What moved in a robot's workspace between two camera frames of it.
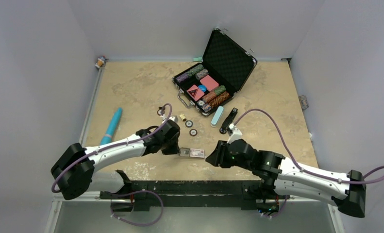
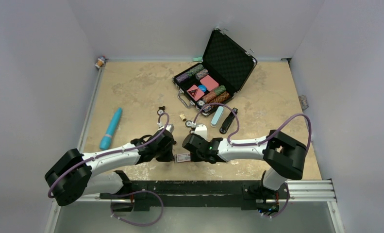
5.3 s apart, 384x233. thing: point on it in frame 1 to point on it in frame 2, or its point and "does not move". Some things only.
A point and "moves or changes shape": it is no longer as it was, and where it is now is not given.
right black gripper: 217,158 to 194,158
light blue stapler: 217,116 does not move
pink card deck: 209,82 does not move
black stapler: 229,120 does not move
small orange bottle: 101,61 does not move
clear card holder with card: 191,152 moves or changes shape
